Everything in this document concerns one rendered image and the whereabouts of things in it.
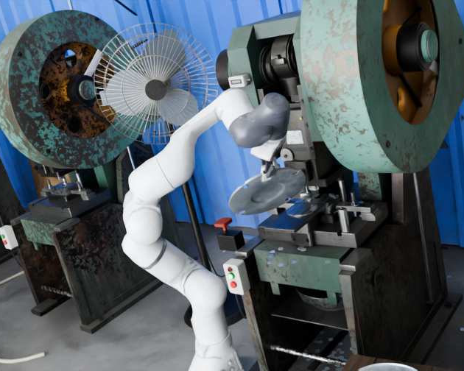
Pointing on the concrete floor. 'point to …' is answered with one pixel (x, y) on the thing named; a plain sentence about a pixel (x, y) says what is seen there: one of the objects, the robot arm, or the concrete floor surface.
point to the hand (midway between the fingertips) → (266, 172)
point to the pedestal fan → (127, 91)
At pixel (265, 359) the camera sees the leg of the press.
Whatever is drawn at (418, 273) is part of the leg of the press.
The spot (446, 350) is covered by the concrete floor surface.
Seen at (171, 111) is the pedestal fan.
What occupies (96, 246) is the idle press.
